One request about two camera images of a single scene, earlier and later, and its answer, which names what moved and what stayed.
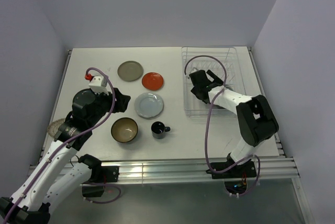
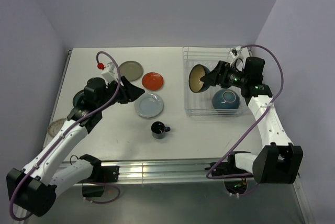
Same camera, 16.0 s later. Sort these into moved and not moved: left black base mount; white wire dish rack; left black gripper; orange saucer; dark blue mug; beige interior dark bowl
Moved: left black gripper; beige interior dark bowl
Not moved: dark blue mug; orange saucer; left black base mount; white wire dish rack
